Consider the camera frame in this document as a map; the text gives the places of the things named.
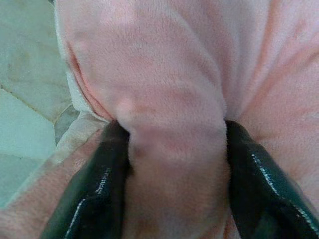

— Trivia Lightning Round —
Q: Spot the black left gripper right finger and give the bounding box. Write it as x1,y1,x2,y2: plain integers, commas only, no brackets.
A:
225,120,319,239

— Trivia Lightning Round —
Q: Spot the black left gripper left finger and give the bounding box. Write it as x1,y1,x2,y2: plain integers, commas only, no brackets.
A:
39,120,133,239

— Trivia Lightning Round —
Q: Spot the pink dotted plush pillow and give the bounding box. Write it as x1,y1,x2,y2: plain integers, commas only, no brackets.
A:
0,0,319,239

